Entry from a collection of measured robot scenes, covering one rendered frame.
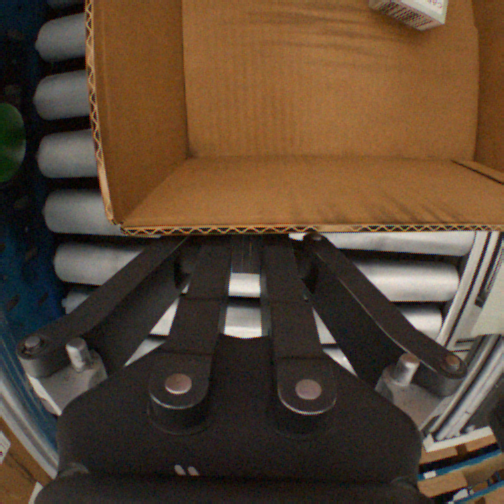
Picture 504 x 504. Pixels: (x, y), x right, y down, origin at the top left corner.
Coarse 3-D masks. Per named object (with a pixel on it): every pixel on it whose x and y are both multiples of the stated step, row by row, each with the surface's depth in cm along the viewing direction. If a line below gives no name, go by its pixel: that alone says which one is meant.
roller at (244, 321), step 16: (80, 288) 37; (96, 288) 38; (64, 304) 38; (176, 304) 37; (240, 304) 37; (256, 304) 38; (400, 304) 39; (416, 304) 39; (432, 304) 39; (160, 320) 36; (240, 320) 36; (256, 320) 36; (320, 320) 36; (416, 320) 37; (432, 320) 37; (240, 336) 37; (256, 336) 37; (320, 336) 37; (432, 336) 37
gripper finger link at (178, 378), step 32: (224, 256) 13; (192, 288) 10; (224, 288) 11; (192, 320) 8; (224, 320) 11; (160, 352) 7; (192, 352) 7; (160, 384) 6; (192, 384) 6; (160, 416) 6; (192, 416) 6
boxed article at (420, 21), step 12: (372, 0) 20; (384, 0) 18; (396, 0) 17; (408, 0) 17; (420, 0) 17; (432, 0) 17; (444, 0) 16; (384, 12) 20; (396, 12) 19; (408, 12) 18; (420, 12) 18; (432, 12) 17; (444, 12) 17; (408, 24) 21; (420, 24) 20; (432, 24) 19
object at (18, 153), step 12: (0, 108) 19; (12, 108) 21; (0, 120) 19; (12, 120) 21; (0, 132) 20; (12, 132) 21; (24, 132) 23; (0, 144) 20; (12, 144) 22; (24, 144) 24; (0, 156) 20; (12, 156) 22; (0, 168) 21; (12, 168) 22; (0, 180) 21
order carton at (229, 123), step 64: (128, 0) 12; (192, 0) 21; (256, 0) 21; (320, 0) 21; (448, 0) 20; (128, 64) 13; (192, 64) 23; (256, 64) 24; (320, 64) 23; (384, 64) 23; (448, 64) 22; (128, 128) 14; (192, 128) 26; (256, 128) 26; (320, 128) 26; (384, 128) 26; (448, 128) 25; (128, 192) 14; (192, 192) 17; (256, 192) 17; (320, 192) 16; (384, 192) 17; (448, 192) 17
